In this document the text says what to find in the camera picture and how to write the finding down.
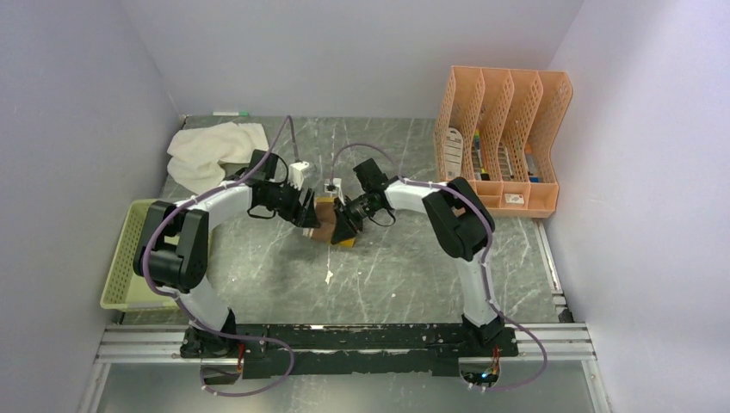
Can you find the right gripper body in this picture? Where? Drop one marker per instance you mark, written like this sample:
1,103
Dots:
361,207

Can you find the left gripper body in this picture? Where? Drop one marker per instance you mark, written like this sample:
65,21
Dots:
284,200

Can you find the yellow brown bear towel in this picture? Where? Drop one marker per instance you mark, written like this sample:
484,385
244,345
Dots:
325,212

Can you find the white towel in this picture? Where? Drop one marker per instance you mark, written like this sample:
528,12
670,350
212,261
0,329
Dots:
197,156

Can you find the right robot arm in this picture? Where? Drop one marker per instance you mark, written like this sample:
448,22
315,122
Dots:
463,228

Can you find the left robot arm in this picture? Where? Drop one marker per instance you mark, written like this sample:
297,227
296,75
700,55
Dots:
173,248

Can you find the white tag in organizer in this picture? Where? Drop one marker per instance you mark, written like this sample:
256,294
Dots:
453,153

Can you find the white green marker pen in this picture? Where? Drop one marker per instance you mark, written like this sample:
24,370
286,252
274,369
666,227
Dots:
231,113

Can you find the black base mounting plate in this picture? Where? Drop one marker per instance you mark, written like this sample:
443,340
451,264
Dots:
305,349

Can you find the small white box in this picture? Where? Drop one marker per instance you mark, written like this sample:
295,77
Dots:
514,199

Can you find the orange file organizer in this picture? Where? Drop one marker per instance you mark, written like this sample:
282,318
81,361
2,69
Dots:
509,120

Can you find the green plastic basket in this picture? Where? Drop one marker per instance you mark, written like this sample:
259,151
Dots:
124,290

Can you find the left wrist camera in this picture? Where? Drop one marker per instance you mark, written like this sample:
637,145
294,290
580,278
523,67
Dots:
299,173

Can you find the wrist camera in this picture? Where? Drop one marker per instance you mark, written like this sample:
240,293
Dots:
299,173
332,190

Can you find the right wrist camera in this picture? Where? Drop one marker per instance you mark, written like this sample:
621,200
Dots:
332,190

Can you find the aluminium frame rails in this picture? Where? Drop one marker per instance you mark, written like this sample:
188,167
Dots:
549,343

